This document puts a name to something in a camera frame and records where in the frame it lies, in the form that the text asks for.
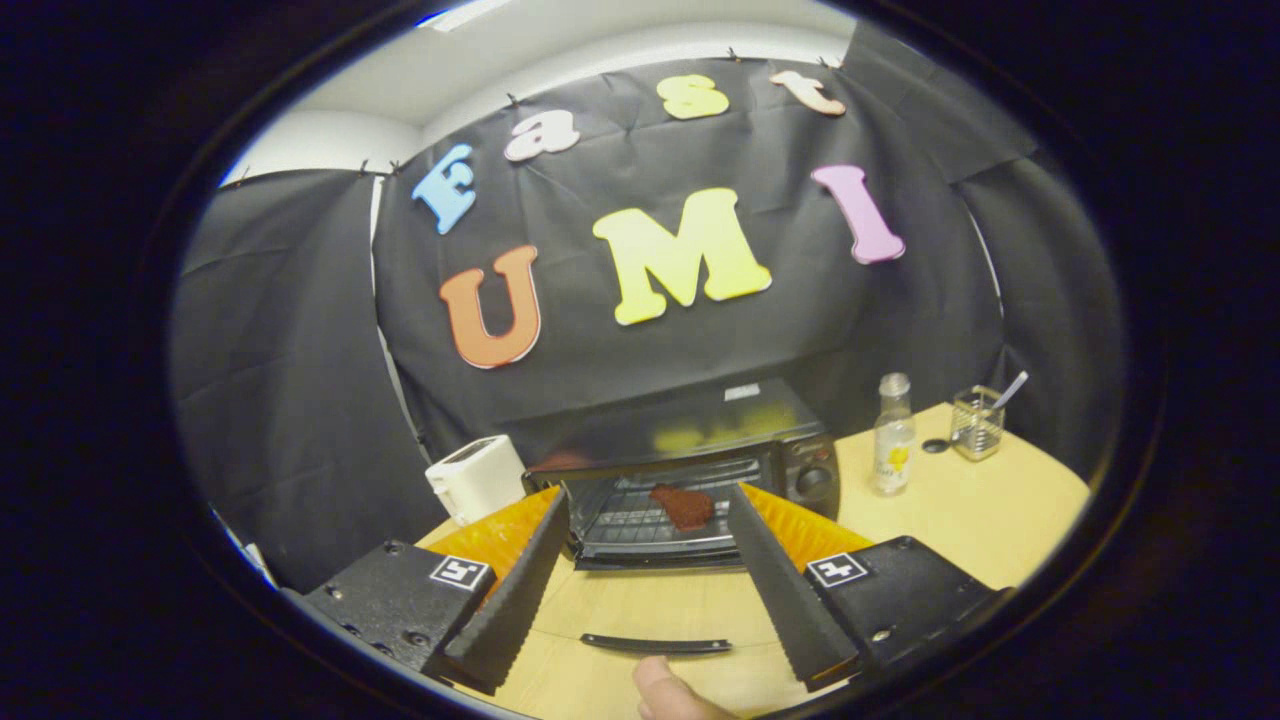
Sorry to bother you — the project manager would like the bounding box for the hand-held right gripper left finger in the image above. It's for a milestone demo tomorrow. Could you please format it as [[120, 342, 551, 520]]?
[[300, 487, 571, 696]]

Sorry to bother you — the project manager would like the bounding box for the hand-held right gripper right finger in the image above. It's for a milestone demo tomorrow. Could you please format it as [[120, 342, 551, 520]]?
[[727, 484, 1001, 693]]

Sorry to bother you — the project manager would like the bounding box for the brown piece of meat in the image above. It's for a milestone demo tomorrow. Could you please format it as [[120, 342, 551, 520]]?
[[650, 484, 717, 532]]

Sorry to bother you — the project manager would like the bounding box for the black electric oven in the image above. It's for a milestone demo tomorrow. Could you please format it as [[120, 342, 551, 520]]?
[[520, 377, 843, 661]]

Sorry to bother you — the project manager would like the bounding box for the white toaster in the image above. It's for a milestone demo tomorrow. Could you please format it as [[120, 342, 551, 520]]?
[[425, 435, 528, 526]]

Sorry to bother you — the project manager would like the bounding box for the clear glass bottle yellow label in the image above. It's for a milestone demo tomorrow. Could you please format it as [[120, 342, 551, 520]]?
[[872, 373, 917, 497]]

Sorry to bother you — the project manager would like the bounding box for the black backdrop cloth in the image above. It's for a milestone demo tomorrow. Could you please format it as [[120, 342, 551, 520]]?
[[168, 20, 1126, 591]]

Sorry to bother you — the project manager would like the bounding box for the ceiling light panel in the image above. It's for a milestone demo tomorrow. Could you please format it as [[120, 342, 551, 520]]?
[[430, 0, 513, 32]]

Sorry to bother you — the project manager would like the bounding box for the metal wire holder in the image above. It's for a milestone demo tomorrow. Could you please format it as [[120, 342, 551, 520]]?
[[948, 385, 1006, 462]]

